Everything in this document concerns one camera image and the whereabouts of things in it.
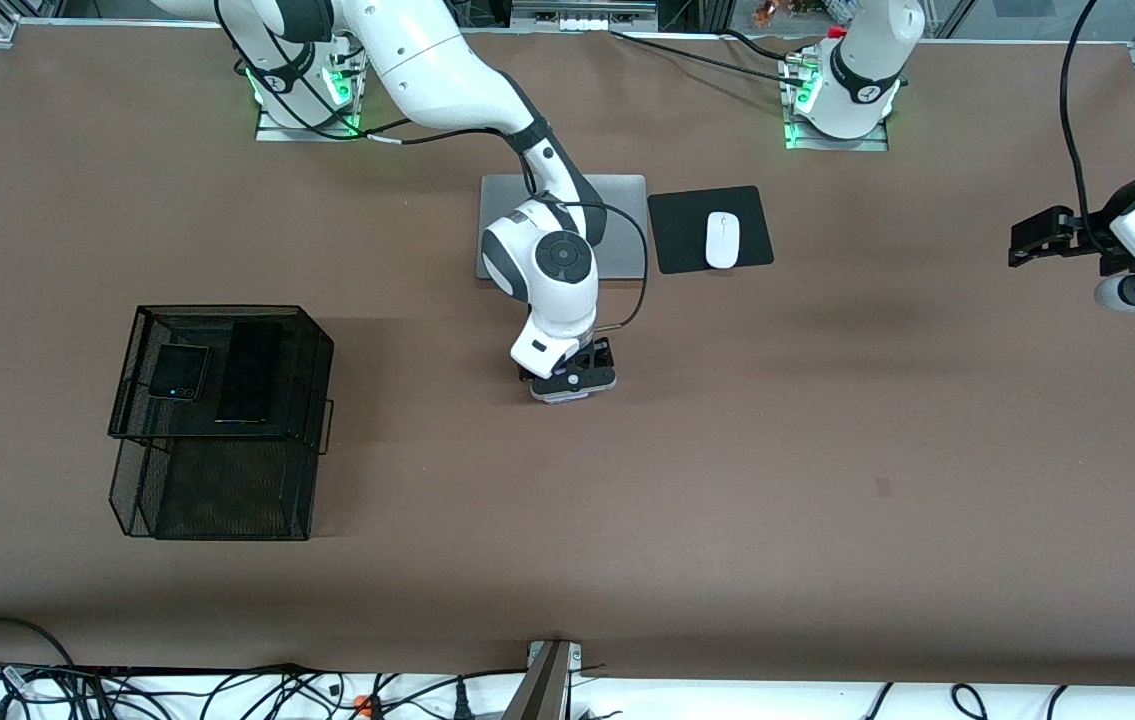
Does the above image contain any long black smartphone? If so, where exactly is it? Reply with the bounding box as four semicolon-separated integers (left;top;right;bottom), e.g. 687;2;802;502
214;319;284;427

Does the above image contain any small black flip phone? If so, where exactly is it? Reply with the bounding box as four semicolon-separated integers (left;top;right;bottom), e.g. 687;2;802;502
148;342;212;402

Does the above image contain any silver closed laptop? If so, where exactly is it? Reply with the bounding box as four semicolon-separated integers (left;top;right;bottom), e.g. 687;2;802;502
479;174;650;281

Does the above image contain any black mouse pad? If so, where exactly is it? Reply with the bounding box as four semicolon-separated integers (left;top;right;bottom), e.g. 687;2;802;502
647;185;776;275

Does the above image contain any white computer mouse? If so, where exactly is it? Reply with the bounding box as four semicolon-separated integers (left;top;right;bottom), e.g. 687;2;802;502
705;211;741;270

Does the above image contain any silver power strip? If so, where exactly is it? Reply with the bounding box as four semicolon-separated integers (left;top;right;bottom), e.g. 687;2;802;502
510;0;660;33

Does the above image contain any black mesh two-tier tray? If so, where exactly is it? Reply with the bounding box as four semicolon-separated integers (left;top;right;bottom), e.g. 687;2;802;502
107;305;336;542

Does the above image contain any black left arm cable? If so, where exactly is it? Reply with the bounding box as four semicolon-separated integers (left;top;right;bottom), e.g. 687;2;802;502
1059;0;1135;251

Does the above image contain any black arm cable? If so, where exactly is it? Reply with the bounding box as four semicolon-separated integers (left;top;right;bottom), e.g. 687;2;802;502
215;0;651;333
1059;0;1135;251

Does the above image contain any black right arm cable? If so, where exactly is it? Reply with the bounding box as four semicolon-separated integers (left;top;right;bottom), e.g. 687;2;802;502
215;0;651;333

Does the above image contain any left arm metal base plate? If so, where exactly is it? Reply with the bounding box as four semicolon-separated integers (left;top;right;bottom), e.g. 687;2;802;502
785;110;890;153

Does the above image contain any black table cable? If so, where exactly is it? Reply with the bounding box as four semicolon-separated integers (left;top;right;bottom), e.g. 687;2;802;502
610;28;808;86

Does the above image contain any grey metal camera bracket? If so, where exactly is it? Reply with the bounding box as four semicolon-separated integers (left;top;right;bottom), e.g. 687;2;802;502
502;638;585;720

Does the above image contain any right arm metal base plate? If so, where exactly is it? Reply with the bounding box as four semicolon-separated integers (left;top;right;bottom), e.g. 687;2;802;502
255;100;360;143

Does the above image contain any black looped floor cable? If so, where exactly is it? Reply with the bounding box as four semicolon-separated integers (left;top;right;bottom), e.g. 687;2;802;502
0;616;78;671

